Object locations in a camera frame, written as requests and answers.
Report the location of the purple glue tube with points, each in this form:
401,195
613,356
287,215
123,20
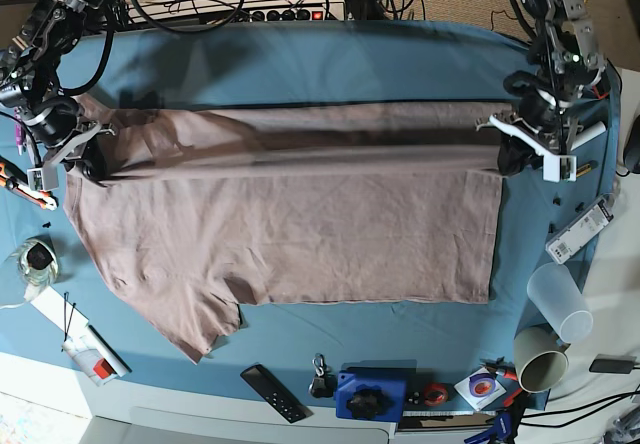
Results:
20,135

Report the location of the blue block black knob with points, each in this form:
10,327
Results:
371,395

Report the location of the black remote control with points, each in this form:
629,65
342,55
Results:
274,393

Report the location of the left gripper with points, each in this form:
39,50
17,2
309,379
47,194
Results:
539,123

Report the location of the white purple disc packet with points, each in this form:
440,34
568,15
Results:
480,389

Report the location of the green gold battery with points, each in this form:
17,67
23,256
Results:
585,169

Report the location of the blue clamp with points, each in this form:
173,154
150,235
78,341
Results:
504,429

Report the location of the black power adapter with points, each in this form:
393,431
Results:
603,365

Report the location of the translucent plastic cup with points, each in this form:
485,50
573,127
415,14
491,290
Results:
552,289

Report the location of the white tube red cap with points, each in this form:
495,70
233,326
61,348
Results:
91,354

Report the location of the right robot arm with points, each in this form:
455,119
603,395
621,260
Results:
29,70

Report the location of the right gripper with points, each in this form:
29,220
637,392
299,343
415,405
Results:
69,117

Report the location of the orange utility knife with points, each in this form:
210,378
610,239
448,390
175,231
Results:
15,184

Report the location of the blue table cloth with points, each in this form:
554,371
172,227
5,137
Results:
321,63

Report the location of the white black marker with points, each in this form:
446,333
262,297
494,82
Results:
588,134

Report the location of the white paper box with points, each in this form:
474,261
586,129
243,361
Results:
50,304

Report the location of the black orange tool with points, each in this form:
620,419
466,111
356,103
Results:
601,85

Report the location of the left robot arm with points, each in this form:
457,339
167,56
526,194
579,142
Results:
565,54

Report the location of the black power strip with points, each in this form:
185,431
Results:
305,13

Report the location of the clear tape roll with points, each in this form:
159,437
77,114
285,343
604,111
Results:
35,262

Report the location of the pink T-shirt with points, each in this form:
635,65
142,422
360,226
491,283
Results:
201,212

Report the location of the red tape roll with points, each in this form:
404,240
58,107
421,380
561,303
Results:
435,394

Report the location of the black cable ties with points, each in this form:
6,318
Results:
68,312

